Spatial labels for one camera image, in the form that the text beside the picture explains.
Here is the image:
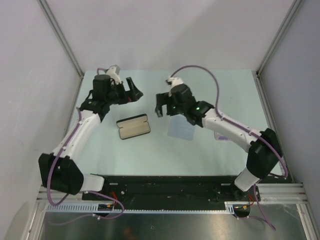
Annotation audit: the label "right aluminium frame post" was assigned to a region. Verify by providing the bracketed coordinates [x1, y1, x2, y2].
[255, 0, 305, 77]

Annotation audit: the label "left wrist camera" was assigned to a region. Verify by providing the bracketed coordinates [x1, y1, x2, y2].
[106, 64, 123, 85]

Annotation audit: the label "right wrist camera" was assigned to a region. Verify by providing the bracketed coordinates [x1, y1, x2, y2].
[165, 77, 184, 88]

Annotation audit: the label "white slotted cable duct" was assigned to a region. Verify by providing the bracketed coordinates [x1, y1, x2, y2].
[46, 201, 237, 215]

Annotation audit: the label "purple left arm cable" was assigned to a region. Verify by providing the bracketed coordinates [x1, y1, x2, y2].
[46, 66, 126, 227]

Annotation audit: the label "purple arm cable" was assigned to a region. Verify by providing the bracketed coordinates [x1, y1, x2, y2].
[46, 66, 126, 227]
[169, 65, 288, 231]

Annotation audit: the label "pink transparent sunglasses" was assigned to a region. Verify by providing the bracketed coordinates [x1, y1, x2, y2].
[214, 132, 230, 142]

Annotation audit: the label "left aluminium frame post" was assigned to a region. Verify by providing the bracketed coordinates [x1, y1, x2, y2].
[37, 0, 84, 80]

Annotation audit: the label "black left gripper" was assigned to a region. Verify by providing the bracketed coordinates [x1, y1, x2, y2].
[106, 77, 143, 106]

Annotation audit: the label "aluminium frame post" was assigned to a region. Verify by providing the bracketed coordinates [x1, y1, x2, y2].
[37, 0, 84, 80]
[255, 0, 305, 77]

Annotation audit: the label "front aluminium crossbar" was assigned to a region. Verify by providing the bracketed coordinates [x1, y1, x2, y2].
[36, 183, 309, 204]

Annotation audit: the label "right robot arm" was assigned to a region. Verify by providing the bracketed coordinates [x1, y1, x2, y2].
[155, 83, 283, 201]

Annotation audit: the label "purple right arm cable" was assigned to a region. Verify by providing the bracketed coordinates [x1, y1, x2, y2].
[169, 65, 288, 231]

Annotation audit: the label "light blue cleaning cloth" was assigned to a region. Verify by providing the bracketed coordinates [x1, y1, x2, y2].
[167, 115, 196, 141]

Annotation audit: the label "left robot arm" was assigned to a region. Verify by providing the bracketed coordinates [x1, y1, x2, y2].
[38, 73, 143, 200]

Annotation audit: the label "dark green glasses case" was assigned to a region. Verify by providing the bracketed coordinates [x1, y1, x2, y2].
[116, 113, 151, 140]

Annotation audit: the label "aluminium rail right edge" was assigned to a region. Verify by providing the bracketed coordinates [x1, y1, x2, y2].
[251, 71, 291, 179]

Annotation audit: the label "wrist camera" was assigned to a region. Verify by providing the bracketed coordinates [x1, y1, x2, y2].
[165, 77, 184, 88]
[106, 64, 123, 85]

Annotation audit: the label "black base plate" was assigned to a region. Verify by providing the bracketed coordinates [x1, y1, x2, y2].
[82, 174, 292, 211]

